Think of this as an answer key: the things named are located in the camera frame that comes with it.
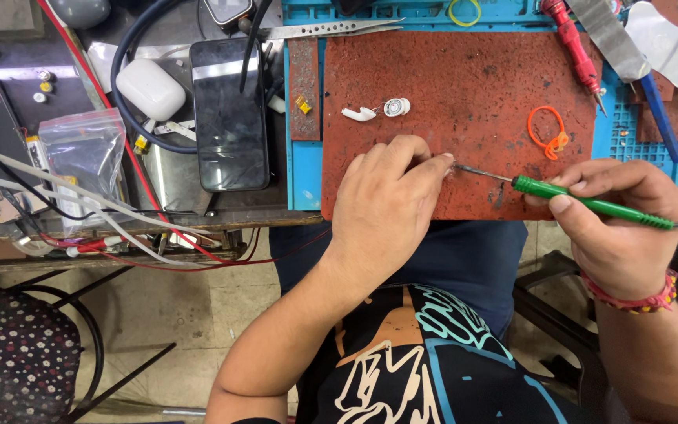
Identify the person's right hand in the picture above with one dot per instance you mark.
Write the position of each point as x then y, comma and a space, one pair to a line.
627, 241

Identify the person's left hand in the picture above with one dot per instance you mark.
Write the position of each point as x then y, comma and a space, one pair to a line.
377, 218

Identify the green soldering iron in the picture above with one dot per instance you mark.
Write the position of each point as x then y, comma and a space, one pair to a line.
592, 203

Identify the blue silicone repair mat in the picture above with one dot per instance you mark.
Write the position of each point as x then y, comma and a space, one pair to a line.
306, 176

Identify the white earbud stem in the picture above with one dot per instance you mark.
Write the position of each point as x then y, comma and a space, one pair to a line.
358, 114

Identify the white earbud speaker head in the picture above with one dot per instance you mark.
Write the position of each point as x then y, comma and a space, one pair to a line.
396, 107

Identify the small yellow component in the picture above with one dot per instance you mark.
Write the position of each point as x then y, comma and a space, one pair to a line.
303, 105

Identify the orange rubber band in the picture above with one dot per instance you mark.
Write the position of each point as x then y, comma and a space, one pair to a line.
532, 126

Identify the red-brown work mat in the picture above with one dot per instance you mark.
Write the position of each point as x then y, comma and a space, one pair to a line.
474, 88

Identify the black printed t-shirt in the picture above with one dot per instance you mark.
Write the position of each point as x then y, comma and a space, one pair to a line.
433, 377

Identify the black smartphone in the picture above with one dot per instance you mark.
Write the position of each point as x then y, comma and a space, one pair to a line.
230, 129

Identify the steel tweezers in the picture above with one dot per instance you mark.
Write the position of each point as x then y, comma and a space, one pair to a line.
327, 28

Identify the shiny white plate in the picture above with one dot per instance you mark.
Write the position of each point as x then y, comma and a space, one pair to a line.
668, 47

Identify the red screwdriver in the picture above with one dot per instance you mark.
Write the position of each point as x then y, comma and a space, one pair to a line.
574, 47

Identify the yellow-green rubber band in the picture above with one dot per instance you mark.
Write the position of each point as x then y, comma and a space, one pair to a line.
452, 15

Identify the smartwatch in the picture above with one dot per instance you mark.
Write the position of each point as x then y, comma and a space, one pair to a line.
228, 10

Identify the white earbuds case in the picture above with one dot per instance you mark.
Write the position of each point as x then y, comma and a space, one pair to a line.
150, 88

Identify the clear plastic zip bag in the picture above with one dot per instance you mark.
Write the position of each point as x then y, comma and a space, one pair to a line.
83, 153

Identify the grey round object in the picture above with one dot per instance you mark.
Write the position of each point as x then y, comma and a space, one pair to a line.
80, 10

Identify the black chair with floral cushion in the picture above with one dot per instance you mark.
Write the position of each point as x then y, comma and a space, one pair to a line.
18, 359

